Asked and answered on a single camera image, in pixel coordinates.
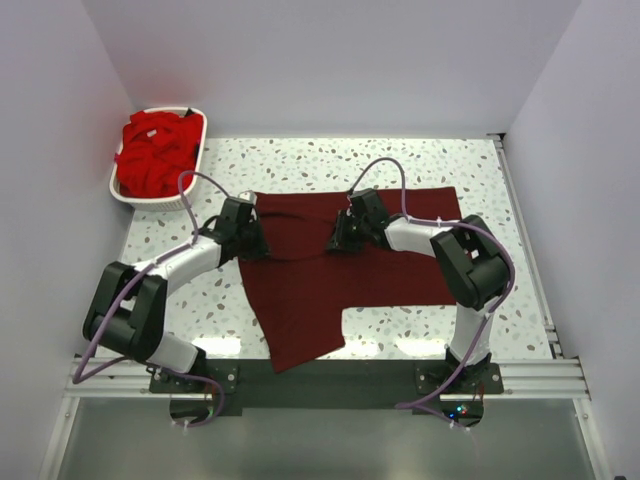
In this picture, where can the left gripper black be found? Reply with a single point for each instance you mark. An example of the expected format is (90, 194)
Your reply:
(255, 241)

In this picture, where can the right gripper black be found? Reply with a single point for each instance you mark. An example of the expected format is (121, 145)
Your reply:
(343, 233)

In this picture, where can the dark red t shirt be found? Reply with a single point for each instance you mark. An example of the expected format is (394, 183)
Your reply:
(299, 292)

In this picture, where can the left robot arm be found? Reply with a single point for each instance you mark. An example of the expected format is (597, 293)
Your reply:
(127, 312)

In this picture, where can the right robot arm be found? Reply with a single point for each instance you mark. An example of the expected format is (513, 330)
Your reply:
(475, 266)

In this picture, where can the bright red t shirt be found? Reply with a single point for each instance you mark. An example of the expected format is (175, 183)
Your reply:
(160, 150)

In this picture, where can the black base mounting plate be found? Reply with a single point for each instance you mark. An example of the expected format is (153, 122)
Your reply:
(229, 387)

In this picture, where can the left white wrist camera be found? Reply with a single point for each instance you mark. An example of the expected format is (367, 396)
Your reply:
(248, 195)

